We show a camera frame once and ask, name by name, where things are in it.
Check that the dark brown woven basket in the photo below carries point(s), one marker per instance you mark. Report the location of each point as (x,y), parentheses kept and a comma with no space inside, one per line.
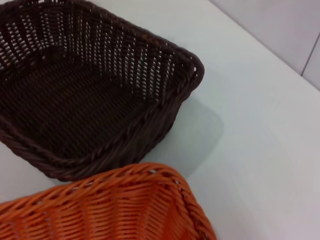
(82,107)

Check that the orange woven basket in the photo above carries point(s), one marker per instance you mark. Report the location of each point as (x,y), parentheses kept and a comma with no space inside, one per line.
(120,207)

